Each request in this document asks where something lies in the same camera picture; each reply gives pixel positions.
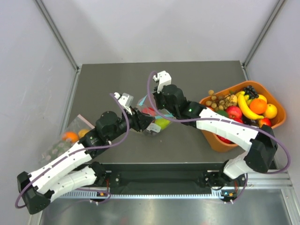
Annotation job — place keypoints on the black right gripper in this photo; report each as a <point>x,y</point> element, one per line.
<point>157,96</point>

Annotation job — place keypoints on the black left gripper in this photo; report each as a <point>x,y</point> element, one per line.
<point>141,121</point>

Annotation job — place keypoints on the clear zip bag blue seal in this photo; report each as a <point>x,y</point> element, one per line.
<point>144,102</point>

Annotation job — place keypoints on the fake green pear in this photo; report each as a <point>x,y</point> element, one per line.
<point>162,123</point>

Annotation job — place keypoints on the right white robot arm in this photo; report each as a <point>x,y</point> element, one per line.
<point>259,144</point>

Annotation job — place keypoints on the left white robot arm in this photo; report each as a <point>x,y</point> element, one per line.
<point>39,188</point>

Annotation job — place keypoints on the fake dark grapes in bag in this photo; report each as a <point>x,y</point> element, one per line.
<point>151,133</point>

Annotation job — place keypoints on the fake yellow fruit pink bag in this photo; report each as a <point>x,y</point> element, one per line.
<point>83,132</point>

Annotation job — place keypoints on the fake brown longan bunch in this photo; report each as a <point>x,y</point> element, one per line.
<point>221,101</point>

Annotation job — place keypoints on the clear zip bag pink seal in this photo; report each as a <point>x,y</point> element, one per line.
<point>59,147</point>

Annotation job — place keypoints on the fake green lime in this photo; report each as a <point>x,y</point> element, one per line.
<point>222,113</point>

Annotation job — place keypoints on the fake orange in pink bag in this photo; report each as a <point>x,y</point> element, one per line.
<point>70,136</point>

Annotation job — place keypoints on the fake red apple bin front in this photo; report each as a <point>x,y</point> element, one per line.
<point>224,140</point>

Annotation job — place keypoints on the fake red apple top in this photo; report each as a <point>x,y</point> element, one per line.
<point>234,112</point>

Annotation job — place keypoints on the fake big red apple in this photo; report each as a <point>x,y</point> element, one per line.
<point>238,120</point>

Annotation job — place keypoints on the fake dark grapes in bin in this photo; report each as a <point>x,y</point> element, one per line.
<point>250,90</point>

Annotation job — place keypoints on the fake large orange in bin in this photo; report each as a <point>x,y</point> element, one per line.
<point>258,106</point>

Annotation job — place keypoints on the fake small red peach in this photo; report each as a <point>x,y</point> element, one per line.
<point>264,121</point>

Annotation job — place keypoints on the fake yellow lemon in bin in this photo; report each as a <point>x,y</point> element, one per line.
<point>271,111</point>

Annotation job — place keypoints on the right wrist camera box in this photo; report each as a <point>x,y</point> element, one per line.
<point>163,79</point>

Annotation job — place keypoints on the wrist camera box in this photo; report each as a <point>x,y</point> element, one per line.
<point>124,100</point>
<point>163,79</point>

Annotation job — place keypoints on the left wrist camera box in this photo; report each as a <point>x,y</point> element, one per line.
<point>124,100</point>

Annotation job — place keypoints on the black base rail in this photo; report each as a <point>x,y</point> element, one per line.
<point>162,178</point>

